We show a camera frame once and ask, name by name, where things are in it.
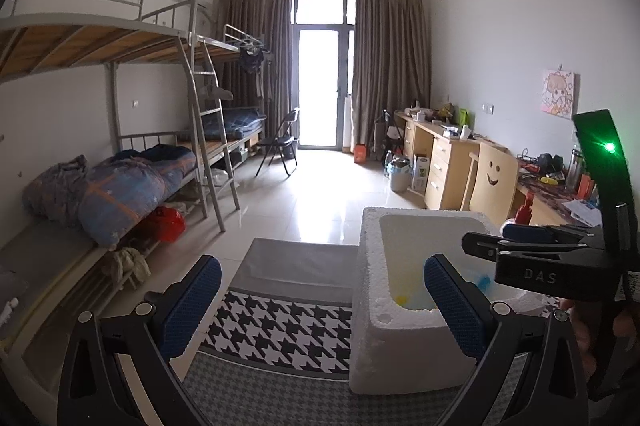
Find person's right hand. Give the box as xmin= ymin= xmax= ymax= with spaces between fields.
xmin=570 ymin=303 xmax=597 ymax=354

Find dark hanging clothes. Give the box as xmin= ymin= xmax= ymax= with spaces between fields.
xmin=237 ymin=46 xmax=274 ymax=102

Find grey metal bunk bed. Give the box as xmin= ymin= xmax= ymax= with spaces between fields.
xmin=176 ymin=24 xmax=273 ymax=168
xmin=0 ymin=0 xmax=242 ymax=387

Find printed papers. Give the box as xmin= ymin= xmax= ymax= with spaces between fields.
xmin=560 ymin=198 xmax=604 ymax=227

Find brown curtain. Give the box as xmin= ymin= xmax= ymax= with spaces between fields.
xmin=215 ymin=0 xmax=293 ymax=142
xmin=353 ymin=0 xmax=432 ymax=153

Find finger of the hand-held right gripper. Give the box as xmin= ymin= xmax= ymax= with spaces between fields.
xmin=501 ymin=223 xmax=601 ymax=244
xmin=461 ymin=230 xmax=606 ymax=264

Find black folding chair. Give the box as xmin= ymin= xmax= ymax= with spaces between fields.
xmin=256 ymin=107 xmax=301 ymax=178

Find white pump bottle red cap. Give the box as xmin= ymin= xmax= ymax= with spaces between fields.
xmin=505 ymin=193 xmax=536 ymax=230

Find white waste bin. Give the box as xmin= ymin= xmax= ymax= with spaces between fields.
xmin=389 ymin=156 xmax=412 ymax=193

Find dark patterned bedding bundle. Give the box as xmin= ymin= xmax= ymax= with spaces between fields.
xmin=22 ymin=154 xmax=90 ymax=228

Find glass balcony door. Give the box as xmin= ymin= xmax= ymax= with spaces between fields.
xmin=291 ymin=0 xmax=357 ymax=152

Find blue plaid quilt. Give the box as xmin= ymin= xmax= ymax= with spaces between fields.
xmin=77 ymin=143 xmax=198 ymax=249

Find cluster of toiletry bottles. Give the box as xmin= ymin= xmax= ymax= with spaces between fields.
xmin=565 ymin=145 xmax=599 ymax=203

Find red plastic bag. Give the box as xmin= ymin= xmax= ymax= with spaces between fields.
xmin=145 ymin=205 xmax=186 ymax=243

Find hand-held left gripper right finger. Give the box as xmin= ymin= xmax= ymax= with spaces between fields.
xmin=424 ymin=254 xmax=591 ymax=426

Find cartoon wall poster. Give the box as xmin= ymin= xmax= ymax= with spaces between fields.
xmin=539 ymin=68 xmax=580 ymax=120

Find black trolley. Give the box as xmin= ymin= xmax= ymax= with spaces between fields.
xmin=372 ymin=110 xmax=401 ymax=155

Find wooden smiley face chair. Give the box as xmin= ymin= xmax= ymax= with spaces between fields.
xmin=460 ymin=141 xmax=521 ymax=225

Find black headphones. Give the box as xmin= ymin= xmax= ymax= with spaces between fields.
xmin=537 ymin=153 xmax=565 ymax=175

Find dark blue folded quilt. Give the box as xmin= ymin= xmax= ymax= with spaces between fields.
xmin=220 ymin=106 xmax=266 ymax=140

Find white and green carton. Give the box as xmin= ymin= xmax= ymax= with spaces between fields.
xmin=411 ymin=154 xmax=432 ymax=195

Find beige clothes pile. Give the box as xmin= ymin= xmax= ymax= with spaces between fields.
xmin=102 ymin=247 xmax=151 ymax=290

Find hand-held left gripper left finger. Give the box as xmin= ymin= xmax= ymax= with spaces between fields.
xmin=57 ymin=254 xmax=223 ymax=426

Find white styrofoam box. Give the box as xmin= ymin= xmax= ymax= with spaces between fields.
xmin=348 ymin=206 xmax=548 ymax=396

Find houndstooth tablecloth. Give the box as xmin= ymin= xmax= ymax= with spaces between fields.
xmin=170 ymin=237 xmax=568 ymax=426

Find wooden desk with drawers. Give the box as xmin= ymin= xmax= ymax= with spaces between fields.
xmin=395 ymin=111 xmax=507 ymax=211

